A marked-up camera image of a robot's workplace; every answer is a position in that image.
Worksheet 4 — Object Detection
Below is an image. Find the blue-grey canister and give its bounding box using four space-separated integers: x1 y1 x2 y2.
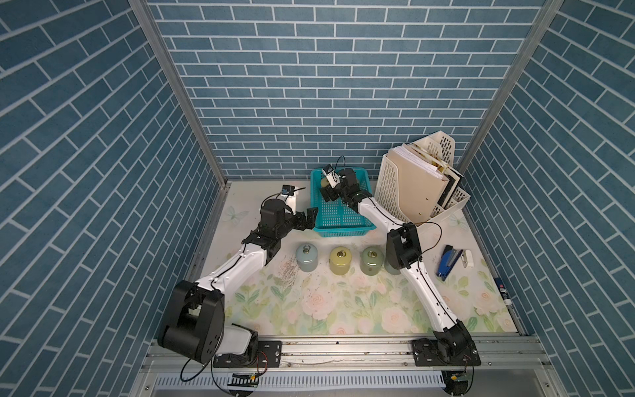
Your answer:
295 243 318 273
385 258 400 276

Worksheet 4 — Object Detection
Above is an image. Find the green canister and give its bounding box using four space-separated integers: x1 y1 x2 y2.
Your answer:
360 246 385 276

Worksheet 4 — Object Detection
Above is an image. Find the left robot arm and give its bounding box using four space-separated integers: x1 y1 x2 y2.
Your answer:
157 198 318 365

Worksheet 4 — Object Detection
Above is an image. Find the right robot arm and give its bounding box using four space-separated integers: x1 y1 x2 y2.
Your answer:
320 165 481 366

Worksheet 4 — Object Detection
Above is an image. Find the teal plastic basket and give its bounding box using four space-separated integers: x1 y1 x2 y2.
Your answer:
310 169 375 238

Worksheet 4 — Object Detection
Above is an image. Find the white perforated file holder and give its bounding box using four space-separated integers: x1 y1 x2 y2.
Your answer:
375 131 470 230

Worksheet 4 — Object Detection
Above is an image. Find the beige folder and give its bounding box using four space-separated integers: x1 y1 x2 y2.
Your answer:
387 145 448 223

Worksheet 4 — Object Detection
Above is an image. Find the stack of papers and booklets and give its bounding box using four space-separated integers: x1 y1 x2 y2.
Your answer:
403 141 462 209

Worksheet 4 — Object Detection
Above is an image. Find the blue stapler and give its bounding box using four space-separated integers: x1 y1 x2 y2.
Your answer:
437 245 463 281

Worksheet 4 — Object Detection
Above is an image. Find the small white box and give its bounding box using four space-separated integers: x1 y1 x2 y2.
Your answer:
462 249 474 268

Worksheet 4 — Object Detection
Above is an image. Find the marker pen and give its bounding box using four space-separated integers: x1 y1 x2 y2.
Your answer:
494 277 513 306

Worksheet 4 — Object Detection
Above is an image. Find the right circuit board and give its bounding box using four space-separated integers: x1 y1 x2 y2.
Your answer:
446 372 471 389

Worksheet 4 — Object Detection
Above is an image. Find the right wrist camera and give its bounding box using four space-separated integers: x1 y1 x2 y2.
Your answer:
322 165 340 189

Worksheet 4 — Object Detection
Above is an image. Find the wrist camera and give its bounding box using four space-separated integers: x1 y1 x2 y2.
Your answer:
277 185 298 214
322 165 340 189

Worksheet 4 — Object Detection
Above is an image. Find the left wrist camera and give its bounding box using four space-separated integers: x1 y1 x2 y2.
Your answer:
277 185 298 214

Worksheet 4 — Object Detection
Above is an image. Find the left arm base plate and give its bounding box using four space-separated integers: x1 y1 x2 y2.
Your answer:
213 324 282 370

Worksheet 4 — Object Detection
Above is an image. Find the right corner aluminium post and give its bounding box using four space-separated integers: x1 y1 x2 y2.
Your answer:
458 0 564 175

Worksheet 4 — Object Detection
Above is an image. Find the corner aluminium post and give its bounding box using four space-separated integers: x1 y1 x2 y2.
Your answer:
458 0 564 175
127 0 232 189

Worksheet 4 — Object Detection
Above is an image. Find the left corner aluminium post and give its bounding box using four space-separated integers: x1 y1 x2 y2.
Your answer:
127 0 232 189

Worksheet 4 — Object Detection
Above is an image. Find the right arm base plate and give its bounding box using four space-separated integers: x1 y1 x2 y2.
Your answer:
411 321 481 367

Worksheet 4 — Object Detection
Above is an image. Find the white slotted cable duct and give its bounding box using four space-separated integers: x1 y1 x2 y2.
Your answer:
154 371 446 392

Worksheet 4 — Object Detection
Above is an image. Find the aluminium front rail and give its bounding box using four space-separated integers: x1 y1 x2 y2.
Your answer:
141 334 552 373

